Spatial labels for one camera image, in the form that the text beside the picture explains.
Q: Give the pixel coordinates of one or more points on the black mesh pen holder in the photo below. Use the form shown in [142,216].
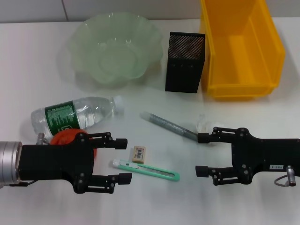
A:
[184,70]

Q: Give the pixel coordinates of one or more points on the clear water bottle green label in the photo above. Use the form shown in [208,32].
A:
[70,114]

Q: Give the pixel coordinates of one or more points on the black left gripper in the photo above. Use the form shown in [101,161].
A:
[51,161]

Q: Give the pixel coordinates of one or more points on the green glass fruit bowl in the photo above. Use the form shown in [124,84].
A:
[112,51]

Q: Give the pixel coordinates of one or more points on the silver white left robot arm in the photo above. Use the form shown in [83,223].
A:
[9,161]

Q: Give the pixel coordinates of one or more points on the red ball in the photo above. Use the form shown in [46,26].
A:
[63,138]

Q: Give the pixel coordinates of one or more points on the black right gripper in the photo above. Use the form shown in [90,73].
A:
[257,154]

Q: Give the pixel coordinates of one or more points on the yellow plastic bin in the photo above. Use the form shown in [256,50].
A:
[243,58]

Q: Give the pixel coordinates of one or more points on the beige eraser with barcode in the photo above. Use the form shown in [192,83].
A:
[138,154]

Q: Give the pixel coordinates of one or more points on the grey glitter pen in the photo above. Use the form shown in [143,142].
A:
[168,125]

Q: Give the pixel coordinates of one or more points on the green utility knife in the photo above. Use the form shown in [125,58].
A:
[150,170]

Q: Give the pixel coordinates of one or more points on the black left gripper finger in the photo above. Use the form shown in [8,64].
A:
[125,178]

